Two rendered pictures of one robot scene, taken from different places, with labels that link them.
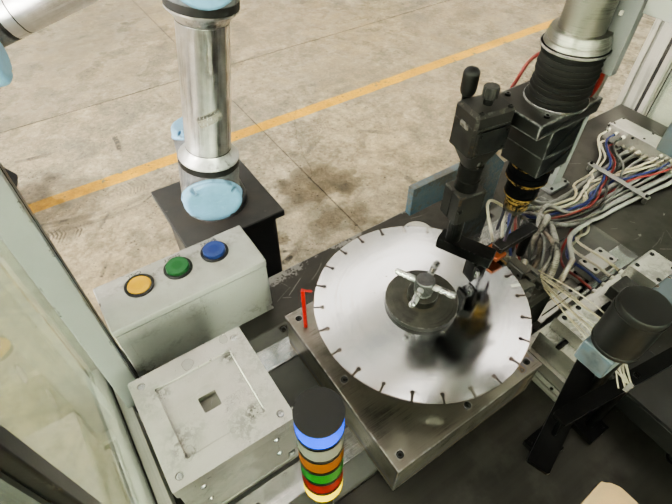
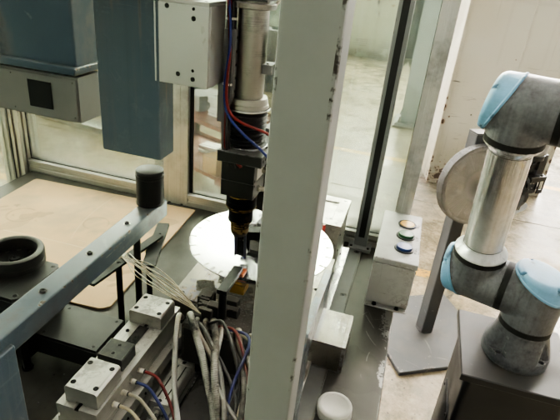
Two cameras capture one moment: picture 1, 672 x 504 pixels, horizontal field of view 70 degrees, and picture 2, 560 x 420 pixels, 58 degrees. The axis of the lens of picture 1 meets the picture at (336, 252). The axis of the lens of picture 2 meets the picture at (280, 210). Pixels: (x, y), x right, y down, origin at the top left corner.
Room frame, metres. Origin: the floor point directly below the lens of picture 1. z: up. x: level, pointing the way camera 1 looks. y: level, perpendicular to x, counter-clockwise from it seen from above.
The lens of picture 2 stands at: (1.20, -0.78, 1.55)
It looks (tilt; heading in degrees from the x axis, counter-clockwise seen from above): 27 degrees down; 138
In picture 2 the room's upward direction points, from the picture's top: 6 degrees clockwise
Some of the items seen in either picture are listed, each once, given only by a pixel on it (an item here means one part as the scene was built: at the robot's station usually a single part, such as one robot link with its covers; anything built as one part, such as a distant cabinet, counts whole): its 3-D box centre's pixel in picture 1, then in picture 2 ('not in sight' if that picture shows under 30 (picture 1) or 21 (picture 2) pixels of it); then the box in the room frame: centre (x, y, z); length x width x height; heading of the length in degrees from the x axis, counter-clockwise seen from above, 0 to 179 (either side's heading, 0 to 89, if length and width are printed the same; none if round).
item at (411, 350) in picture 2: not in sight; (448, 242); (0.28, 1.06, 0.50); 0.50 x 0.50 x 1.00; 64
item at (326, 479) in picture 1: (321, 457); not in sight; (0.17, 0.01, 1.05); 0.05 x 0.04 x 0.03; 34
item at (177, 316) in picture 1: (190, 299); (394, 258); (0.54, 0.27, 0.82); 0.28 x 0.11 x 0.15; 124
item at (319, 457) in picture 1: (320, 432); not in sight; (0.17, 0.01, 1.11); 0.05 x 0.04 x 0.03; 34
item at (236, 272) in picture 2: (508, 250); (230, 290); (0.55, -0.29, 0.95); 0.10 x 0.03 x 0.07; 124
